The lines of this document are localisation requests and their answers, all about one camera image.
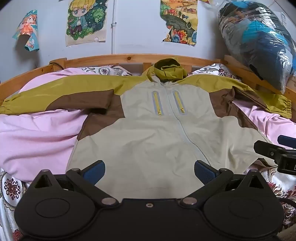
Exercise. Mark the orange-haired character wall poster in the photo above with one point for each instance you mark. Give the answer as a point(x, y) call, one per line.
point(26, 30)

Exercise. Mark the pink blanket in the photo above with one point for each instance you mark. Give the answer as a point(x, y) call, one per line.
point(34, 139)

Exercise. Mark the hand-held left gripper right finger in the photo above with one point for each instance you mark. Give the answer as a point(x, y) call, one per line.
point(204, 173)

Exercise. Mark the colourful landscape wall poster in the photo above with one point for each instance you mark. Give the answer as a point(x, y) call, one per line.
point(179, 23)

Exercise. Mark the clear plastic bag of clothes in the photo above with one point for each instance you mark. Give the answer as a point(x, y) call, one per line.
point(254, 41)

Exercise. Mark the white floral patterned quilt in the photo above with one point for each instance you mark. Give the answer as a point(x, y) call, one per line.
point(11, 190)

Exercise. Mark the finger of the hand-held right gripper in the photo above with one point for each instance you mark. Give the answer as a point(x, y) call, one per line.
point(288, 140)
point(266, 148)

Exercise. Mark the beige olive brown hooded jacket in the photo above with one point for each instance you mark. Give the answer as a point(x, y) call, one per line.
point(150, 139)

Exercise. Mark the white wall pipe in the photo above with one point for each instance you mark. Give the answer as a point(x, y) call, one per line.
point(113, 34)

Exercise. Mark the blond character wall poster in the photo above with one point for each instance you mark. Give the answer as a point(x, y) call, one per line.
point(85, 23)

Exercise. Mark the wooden bed frame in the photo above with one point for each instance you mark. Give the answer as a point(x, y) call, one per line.
point(104, 59)

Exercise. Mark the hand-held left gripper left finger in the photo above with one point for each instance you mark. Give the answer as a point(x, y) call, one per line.
point(95, 171)

